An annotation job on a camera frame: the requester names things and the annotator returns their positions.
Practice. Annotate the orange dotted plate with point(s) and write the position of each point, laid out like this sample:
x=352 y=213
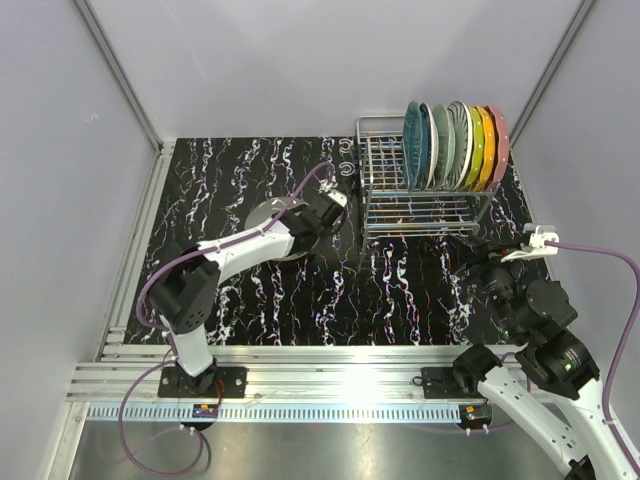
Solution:
x=489 y=151

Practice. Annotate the teal lettered plate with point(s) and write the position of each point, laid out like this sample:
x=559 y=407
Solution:
x=433 y=145

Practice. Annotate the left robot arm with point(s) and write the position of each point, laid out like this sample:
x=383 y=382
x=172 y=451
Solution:
x=281 y=229

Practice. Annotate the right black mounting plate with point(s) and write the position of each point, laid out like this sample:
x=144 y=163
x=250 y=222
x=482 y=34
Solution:
x=450 y=383

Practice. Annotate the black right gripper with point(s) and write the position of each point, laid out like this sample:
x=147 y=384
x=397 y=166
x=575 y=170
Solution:
x=473 y=251

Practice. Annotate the left aluminium frame post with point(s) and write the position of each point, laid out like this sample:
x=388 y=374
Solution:
x=92 y=24

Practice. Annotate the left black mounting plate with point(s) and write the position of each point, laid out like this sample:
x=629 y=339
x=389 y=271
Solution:
x=225 y=382

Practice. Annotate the right small circuit board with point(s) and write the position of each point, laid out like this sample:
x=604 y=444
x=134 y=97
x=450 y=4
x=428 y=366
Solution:
x=477 y=413

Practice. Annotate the aluminium frame post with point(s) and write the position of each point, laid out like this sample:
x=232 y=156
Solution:
x=92 y=24
x=560 y=53

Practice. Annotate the pink dotted plate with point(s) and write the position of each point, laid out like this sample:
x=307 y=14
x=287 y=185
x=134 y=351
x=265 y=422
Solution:
x=502 y=146

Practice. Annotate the green dotted plate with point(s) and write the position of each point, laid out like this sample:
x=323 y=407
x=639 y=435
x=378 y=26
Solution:
x=478 y=148

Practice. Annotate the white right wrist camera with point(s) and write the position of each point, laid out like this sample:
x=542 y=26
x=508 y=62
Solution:
x=535 y=245

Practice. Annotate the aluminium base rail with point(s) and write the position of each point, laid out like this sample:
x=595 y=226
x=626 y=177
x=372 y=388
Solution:
x=290 y=385

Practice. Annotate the left small circuit board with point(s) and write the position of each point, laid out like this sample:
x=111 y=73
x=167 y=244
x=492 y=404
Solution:
x=205 y=411

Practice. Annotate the mint green plate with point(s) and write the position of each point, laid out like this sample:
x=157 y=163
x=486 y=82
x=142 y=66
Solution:
x=446 y=145

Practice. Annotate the teal scalloped plate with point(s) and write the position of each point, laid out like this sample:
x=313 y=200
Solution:
x=416 y=144

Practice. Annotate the black marble pattern mat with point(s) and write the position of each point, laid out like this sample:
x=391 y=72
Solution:
x=402 y=291

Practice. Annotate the grey deer plate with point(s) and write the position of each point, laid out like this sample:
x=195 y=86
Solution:
x=268 y=208

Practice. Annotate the white blue striped plate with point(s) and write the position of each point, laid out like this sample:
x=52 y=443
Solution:
x=461 y=118

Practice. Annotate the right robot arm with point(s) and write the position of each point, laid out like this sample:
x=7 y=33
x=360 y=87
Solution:
x=584 y=441

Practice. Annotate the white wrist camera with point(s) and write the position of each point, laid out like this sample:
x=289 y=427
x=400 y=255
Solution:
x=535 y=245
x=333 y=203

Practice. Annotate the metal dish rack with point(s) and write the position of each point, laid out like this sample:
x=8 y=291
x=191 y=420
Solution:
x=389 y=208

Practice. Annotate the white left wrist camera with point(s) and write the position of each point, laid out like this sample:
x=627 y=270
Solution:
x=333 y=203

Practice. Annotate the right aluminium frame post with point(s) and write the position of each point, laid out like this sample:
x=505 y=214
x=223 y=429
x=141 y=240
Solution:
x=560 y=53

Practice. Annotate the black mounting plate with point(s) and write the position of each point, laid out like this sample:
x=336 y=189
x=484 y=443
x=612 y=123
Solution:
x=450 y=383
x=225 y=382

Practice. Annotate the small circuit board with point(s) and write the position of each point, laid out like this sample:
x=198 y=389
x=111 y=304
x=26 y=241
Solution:
x=205 y=411
x=477 y=413

